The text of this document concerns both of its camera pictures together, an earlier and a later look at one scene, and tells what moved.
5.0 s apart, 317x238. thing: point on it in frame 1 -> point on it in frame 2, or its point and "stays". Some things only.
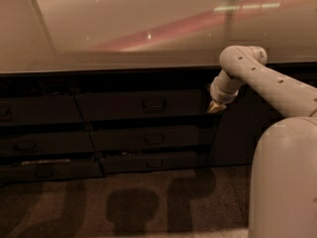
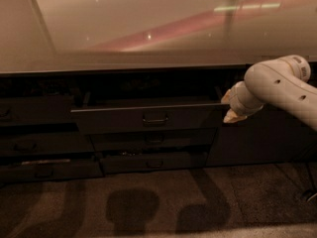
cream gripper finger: [215, 106] -> [231, 117]
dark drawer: [47, 141] stays
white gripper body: [222, 94] -> [235, 100]
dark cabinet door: [240, 130] stays
